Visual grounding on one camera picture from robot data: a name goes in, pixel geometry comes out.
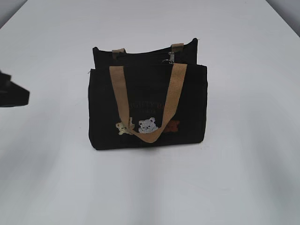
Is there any silver zipper pull ring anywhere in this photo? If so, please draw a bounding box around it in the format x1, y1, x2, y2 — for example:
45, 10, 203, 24
162, 52, 176, 65

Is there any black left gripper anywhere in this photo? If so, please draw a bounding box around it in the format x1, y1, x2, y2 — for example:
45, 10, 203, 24
0, 72, 30, 107

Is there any black canvas tote bag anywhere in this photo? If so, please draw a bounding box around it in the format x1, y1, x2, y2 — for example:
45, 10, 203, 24
88, 38, 208, 150

